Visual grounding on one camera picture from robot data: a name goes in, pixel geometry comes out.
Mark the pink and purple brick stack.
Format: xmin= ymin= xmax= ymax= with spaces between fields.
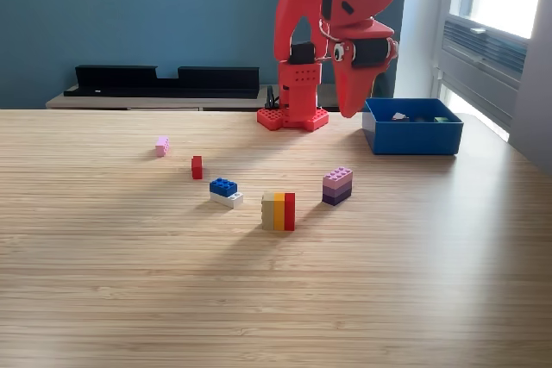
xmin=321 ymin=166 xmax=354 ymax=207

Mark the tan orange red brick stack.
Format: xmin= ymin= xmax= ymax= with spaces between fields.
xmin=260 ymin=191 xmax=297 ymax=232

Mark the blue plastic bin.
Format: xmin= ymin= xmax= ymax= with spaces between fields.
xmin=361 ymin=97 xmax=465 ymax=156

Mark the grey window air unit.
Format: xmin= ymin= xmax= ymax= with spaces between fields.
xmin=437 ymin=14 xmax=530 ymax=128

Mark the blue and white brick stack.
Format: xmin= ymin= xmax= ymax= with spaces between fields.
xmin=209 ymin=177 xmax=245 ymax=209

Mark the low wooden sideboard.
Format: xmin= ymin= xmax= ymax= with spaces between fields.
xmin=45 ymin=83 xmax=346 ymax=111

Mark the black wall shelf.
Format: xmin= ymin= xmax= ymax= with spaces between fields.
xmin=63 ymin=65 xmax=261 ymax=99

